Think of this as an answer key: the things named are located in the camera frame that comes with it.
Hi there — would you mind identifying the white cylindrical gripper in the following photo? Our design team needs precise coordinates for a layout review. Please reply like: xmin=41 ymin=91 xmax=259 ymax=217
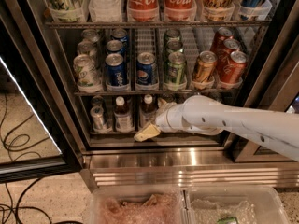
xmin=134 ymin=98 xmax=182 ymax=142

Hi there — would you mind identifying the brown tea bottle white cap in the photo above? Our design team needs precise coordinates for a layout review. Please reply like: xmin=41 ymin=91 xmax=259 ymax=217
xmin=138 ymin=93 xmax=159 ymax=129

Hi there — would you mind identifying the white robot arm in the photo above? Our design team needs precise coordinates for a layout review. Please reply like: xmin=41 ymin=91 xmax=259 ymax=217
xmin=134 ymin=95 xmax=299 ymax=161

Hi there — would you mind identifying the brown tea bottle left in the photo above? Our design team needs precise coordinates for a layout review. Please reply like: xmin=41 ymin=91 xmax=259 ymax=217
xmin=114 ymin=96 xmax=134 ymax=133

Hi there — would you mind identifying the stainless steel fridge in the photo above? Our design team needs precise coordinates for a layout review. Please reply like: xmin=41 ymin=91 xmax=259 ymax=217
xmin=19 ymin=0 xmax=299 ymax=189

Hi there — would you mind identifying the red coca-cola bottle left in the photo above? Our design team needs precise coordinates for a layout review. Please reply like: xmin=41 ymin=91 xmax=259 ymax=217
xmin=127 ymin=0 xmax=159 ymax=22

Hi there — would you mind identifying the red coca-cola bottle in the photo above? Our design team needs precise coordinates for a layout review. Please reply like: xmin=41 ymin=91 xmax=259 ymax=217
xmin=164 ymin=0 xmax=196 ymax=21
xmin=127 ymin=0 xmax=159 ymax=22

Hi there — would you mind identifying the red coca-cola bottle right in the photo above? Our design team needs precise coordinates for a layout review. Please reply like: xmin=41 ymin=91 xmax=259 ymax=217
xmin=164 ymin=0 xmax=196 ymax=21

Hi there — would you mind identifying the open glass fridge door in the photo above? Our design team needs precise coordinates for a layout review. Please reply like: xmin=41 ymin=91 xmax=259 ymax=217
xmin=0 ymin=0 xmax=83 ymax=183

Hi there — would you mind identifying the clear ribbed water bottle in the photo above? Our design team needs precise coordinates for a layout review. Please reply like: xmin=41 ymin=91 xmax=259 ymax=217
xmin=89 ymin=0 xmax=122 ymax=22

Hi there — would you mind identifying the blue pepsi can centre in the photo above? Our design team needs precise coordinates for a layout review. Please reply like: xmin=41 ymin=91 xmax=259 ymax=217
xmin=136 ymin=52 xmax=158 ymax=90

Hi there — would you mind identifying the blue pepsi can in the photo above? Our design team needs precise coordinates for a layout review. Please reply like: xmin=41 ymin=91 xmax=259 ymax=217
xmin=105 ymin=53 xmax=129 ymax=91
xmin=136 ymin=52 xmax=158 ymax=90
xmin=111 ymin=28 xmax=129 ymax=44
xmin=106 ymin=40 xmax=125 ymax=55

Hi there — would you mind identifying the silver slim can front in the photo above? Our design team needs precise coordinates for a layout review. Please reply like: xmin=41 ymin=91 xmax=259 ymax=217
xmin=90 ymin=105 xmax=110 ymax=133

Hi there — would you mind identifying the silver slim can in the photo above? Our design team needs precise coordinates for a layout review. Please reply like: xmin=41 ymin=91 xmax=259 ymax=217
xmin=90 ymin=105 xmax=110 ymax=133
xmin=91 ymin=95 xmax=105 ymax=107

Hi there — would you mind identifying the blue pepsi can front left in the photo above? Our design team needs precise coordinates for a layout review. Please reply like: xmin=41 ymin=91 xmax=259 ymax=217
xmin=105 ymin=53 xmax=129 ymax=91

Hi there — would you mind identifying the silver slim can rear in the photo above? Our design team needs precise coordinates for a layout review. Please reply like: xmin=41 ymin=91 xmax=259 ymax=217
xmin=91 ymin=95 xmax=105 ymax=107

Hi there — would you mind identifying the gold orange can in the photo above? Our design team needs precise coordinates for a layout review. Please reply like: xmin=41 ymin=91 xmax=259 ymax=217
xmin=192 ymin=51 xmax=218 ymax=89

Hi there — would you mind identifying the white green can front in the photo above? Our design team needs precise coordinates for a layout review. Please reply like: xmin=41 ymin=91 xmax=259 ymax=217
xmin=73 ymin=54 xmax=102 ymax=93

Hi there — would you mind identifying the blue pepsi can middle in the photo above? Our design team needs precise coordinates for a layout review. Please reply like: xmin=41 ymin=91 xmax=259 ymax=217
xmin=106 ymin=40 xmax=125 ymax=55

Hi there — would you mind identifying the red can front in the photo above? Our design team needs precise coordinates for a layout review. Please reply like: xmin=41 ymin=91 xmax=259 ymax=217
xmin=219 ymin=51 xmax=248 ymax=89

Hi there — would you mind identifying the red can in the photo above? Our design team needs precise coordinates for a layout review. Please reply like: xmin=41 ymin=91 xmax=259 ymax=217
xmin=219 ymin=51 xmax=248 ymax=89
xmin=216 ymin=38 xmax=241 ymax=74
xmin=210 ymin=27 xmax=234 ymax=52

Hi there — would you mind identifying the blue pepsi can rear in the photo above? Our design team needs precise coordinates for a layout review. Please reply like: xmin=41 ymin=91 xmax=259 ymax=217
xmin=111 ymin=28 xmax=129 ymax=44

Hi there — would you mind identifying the red can rear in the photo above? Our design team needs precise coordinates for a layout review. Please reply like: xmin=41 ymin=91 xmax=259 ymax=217
xmin=210 ymin=27 xmax=234 ymax=52

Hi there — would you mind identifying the clear plastic bin left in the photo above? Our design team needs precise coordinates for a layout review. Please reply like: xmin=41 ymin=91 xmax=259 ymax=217
xmin=88 ymin=185 xmax=186 ymax=224

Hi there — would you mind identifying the clear plastic bin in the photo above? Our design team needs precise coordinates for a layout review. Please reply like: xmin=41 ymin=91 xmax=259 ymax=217
xmin=88 ymin=185 xmax=186 ymax=224
xmin=185 ymin=185 xmax=290 ymax=224

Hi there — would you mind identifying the white green can middle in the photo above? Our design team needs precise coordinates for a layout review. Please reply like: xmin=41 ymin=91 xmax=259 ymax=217
xmin=77 ymin=40 xmax=98 ymax=63

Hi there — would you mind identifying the red can middle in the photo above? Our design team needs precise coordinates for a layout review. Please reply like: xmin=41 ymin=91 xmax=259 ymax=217
xmin=216 ymin=38 xmax=241 ymax=74

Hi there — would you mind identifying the white green can rear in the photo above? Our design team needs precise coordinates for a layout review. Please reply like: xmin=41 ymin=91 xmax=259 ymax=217
xmin=81 ymin=29 xmax=100 ymax=44

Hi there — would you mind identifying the clear plastic bin right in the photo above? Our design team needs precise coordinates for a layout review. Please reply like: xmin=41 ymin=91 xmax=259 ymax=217
xmin=185 ymin=185 xmax=290 ymax=224

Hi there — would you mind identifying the green can in bin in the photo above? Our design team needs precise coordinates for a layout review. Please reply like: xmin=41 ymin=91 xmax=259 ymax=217
xmin=217 ymin=217 xmax=238 ymax=224

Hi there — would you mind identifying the gold black tall can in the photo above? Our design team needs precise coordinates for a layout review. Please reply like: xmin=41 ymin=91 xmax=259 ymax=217
xmin=202 ymin=0 xmax=234 ymax=21

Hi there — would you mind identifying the black floor cable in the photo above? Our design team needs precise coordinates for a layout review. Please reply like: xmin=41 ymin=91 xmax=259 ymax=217
xmin=0 ymin=91 xmax=84 ymax=224

